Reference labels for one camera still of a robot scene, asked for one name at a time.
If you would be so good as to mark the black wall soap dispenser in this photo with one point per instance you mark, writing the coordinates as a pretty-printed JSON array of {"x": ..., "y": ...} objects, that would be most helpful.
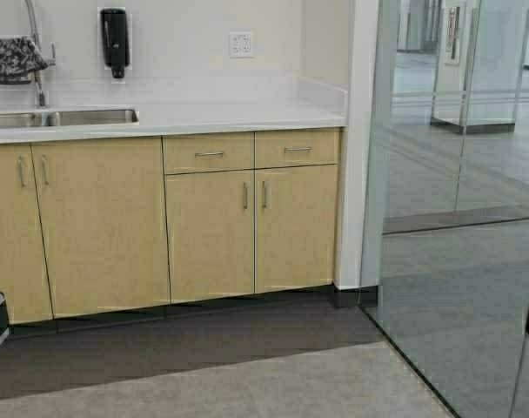
[{"x": 115, "y": 40}]

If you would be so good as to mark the light wood base cabinet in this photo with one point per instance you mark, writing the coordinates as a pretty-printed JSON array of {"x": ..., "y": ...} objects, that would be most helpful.
[{"x": 96, "y": 226}]

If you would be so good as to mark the glass partition wall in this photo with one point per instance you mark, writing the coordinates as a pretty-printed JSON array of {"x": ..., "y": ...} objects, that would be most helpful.
[{"x": 446, "y": 245}]

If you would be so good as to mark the white wall power outlet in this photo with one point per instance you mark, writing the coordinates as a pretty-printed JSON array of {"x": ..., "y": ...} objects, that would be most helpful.
[{"x": 240, "y": 44}]

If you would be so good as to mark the stainless steel double sink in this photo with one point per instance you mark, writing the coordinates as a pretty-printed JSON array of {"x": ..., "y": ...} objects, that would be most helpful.
[{"x": 32, "y": 119}]

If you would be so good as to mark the chrome spring kitchen faucet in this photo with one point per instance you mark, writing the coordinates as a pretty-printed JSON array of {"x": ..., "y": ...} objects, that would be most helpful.
[{"x": 41, "y": 62}]

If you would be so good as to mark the black white floral cloth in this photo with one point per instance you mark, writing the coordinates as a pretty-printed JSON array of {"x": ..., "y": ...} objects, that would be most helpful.
[{"x": 16, "y": 60}]

